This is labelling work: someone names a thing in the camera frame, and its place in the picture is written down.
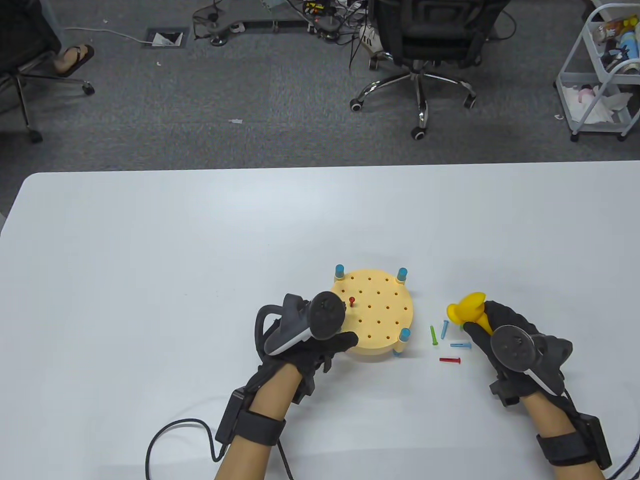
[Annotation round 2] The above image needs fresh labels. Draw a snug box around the person's left hand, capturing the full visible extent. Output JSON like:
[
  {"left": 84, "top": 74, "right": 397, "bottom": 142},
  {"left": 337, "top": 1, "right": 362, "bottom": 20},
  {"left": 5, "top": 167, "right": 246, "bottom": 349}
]
[{"left": 257, "top": 320, "right": 360, "bottom": 403}]

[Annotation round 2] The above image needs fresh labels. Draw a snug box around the person's right hand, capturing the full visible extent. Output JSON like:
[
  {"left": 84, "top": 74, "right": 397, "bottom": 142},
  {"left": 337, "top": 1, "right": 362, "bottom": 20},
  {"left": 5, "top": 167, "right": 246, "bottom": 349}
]
[{"left": 462, "top": 300, "right": 568, "bottom": 407}]

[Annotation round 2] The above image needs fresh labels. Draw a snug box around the yellow toy hammer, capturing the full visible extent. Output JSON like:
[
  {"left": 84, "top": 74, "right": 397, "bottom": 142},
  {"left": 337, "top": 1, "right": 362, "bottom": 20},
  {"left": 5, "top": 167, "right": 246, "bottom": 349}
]
[{"left": 446, "top": 291, "right": 496, "bottom": 337}]

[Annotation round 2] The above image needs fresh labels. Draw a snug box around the yellow round tap bench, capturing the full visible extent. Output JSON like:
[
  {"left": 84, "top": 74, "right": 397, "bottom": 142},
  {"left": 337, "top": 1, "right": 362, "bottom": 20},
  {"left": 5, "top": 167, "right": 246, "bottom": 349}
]
[{"left": 327, "top": 264, "right": 415, "bottom": 360}]

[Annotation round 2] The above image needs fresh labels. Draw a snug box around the person's left forearm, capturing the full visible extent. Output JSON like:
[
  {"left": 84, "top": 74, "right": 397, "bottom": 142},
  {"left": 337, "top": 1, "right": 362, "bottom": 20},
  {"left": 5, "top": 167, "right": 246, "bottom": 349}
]
[{"left": 214, "top": 362, "right": 303, "bottom": 480}]

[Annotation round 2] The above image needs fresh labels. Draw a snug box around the grey right hand controller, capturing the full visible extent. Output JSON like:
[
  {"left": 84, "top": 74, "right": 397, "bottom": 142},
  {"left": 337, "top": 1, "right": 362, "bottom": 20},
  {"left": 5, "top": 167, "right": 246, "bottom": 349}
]
[{"left": 490, "top": 325, "right": 574, "bottom": 396}]

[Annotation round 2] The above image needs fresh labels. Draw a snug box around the grey hand controller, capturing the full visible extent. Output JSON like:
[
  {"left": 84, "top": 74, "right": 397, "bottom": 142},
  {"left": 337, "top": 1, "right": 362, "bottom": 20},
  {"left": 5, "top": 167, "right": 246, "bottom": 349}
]
[
  {"left": 490, "top": 325, "right": 574, "bottom": 396},
  {"left": 255, "top": 291, "right": 347, "bottom": 362}
]

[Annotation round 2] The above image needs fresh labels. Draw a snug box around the grey left hand controller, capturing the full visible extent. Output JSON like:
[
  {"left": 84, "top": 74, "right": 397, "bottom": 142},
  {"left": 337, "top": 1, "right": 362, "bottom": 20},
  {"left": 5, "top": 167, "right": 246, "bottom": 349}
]
[{"left": 255, "top": 291, "right": 347, "bottom": 362}]

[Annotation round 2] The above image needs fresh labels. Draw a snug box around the white rolling cart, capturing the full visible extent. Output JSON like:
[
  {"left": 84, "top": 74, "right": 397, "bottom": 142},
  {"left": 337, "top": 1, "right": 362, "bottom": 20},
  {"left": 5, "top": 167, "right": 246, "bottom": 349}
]
[{"left": 554, "top": 2, "right": 640, "bottom": 143}]

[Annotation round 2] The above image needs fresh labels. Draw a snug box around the black office chair chrome base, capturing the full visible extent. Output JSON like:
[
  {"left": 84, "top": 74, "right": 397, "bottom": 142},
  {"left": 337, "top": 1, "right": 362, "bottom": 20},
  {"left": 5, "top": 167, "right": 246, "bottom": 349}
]
[{"left": 349, "top": 0, "right": 516, "bottom": 142}]

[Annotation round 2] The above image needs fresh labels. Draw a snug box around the pile of colourful toys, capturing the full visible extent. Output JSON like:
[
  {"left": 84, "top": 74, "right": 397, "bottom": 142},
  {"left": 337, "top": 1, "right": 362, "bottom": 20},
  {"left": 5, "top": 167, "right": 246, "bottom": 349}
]
[{"left": 592, "top": 15, "right": 640, "bottom": 76}]

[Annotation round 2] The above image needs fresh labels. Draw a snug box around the white shoe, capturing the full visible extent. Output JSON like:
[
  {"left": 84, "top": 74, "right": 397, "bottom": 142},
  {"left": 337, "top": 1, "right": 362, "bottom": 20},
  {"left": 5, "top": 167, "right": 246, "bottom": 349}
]
[{"left": 359, "top": 24, "right": 385, "bottom": 53}]

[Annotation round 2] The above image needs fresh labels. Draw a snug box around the floor socket box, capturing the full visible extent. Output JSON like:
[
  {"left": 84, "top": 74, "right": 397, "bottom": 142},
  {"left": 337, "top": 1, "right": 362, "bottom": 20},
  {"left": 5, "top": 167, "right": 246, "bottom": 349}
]
[{"left": 141, "top": 28, "right": 189, "bottom": 49}]

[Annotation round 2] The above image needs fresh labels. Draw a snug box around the black chair with castors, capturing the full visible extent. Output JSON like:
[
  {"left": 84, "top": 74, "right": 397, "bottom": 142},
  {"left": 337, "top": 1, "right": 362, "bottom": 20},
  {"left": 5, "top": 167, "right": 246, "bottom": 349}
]
[{"left": 0, "top": 0, "right": 96, "bottom": 144}]

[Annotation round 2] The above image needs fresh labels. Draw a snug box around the black left wrist camera band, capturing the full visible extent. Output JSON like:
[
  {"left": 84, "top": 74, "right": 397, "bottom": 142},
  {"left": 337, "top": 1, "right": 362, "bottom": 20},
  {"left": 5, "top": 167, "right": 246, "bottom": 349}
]
[{"left": 215, "top": 390, "right": 287, "bottom": 447}]

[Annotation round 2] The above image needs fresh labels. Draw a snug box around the black wrist camera band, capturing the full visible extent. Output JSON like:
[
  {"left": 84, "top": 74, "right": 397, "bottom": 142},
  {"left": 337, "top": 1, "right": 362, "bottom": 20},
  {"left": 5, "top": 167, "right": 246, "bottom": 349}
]
[
  {"left": 536, "top": 414, "right": 613, "bottom": 471},
  {"left": 215, "top": 390, "right": 287, "bottom": 447}
]

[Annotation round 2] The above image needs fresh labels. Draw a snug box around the black right wrist camera band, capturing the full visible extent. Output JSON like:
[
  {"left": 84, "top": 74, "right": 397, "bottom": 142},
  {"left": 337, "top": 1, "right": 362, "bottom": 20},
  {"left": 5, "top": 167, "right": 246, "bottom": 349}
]
[{"left": 536, "top": 414, "right": 613, "bottom": 471}]

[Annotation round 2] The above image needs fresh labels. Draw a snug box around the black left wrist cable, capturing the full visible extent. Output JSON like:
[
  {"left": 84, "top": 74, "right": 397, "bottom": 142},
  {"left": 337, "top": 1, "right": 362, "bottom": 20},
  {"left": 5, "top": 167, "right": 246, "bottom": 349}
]
[{"left": 145, "top": 419, "right": 296, "bottom": 480}]

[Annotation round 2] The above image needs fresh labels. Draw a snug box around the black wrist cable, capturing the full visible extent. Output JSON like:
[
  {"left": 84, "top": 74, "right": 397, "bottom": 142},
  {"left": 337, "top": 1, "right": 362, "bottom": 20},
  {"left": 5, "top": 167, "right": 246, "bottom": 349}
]
[
  {"left": 607, "top": 434, "right": 640, "bottom": 480},
  {"left": 145, "top": 419, "right": 296, "bottom": 480}
]

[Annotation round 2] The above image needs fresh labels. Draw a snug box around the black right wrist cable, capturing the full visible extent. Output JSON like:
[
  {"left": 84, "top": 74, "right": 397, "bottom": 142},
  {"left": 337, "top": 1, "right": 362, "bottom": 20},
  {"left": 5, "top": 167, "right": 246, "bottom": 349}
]
[{"left": 607, "top": 434, "right": 640, "bottom": 480}]

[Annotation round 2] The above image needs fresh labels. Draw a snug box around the tangle of cables and devices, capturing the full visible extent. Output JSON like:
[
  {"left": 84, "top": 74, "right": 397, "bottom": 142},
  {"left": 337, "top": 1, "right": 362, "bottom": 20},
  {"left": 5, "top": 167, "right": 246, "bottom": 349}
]
[{"left": 192, "top": 0, "right": 381, "bottom": 48}]

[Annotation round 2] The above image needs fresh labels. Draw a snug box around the white floor cable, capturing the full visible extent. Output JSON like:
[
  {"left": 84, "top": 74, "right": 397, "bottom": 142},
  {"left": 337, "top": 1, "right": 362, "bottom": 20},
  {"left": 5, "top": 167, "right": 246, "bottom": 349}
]
[{"left": 65, "top": 26, "right": 148, "bottom": 45}]

